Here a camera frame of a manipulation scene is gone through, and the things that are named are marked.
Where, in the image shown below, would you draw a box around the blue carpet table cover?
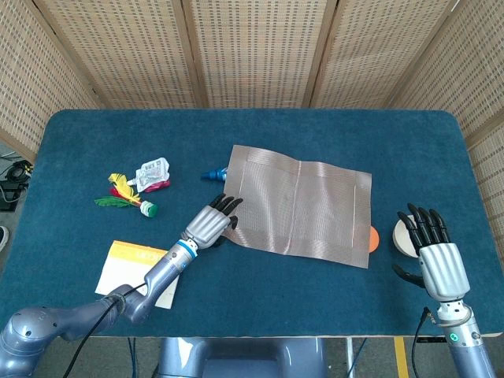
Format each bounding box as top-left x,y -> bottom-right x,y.
0,109 -> 504,339

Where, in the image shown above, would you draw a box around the white table leg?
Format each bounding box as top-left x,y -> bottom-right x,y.
344,337 -> 356,378

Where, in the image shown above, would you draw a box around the gray woven placemat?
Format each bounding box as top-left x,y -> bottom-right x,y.
223,144 -> 372,269

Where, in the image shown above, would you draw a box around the woven wooden folding screen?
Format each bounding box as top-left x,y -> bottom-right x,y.
0,0 -> 504,253

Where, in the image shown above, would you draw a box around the black cables on floor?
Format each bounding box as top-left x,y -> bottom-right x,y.
0,155 -> 35,212

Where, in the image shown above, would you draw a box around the yellow white Lexicon book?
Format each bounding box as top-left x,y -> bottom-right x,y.
94,239 -> 180,309

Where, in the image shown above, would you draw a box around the feather shuttlecock with green base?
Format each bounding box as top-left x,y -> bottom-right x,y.
94,172 -> 159,219

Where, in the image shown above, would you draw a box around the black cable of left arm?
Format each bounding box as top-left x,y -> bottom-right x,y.
62,281 -> 149,378

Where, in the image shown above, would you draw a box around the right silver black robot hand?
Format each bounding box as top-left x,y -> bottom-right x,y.
392,202 -> 472,303

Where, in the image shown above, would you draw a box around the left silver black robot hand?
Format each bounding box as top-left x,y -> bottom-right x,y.
183,193 -> 244,249

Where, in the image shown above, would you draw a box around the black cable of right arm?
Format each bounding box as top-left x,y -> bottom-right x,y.
411,306 -> 432,378

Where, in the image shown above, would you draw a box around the blue spray bottle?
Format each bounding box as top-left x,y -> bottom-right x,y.
200,167 -> 229,183

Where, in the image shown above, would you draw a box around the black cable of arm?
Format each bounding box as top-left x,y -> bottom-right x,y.
62,281 -> 149,378
411,306 -> 432,378

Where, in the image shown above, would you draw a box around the white bowl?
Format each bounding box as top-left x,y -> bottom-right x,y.
392,218 -> 418,259

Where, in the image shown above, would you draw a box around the gray-blue robot torso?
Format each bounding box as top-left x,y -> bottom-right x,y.
157,337 -> 328,378

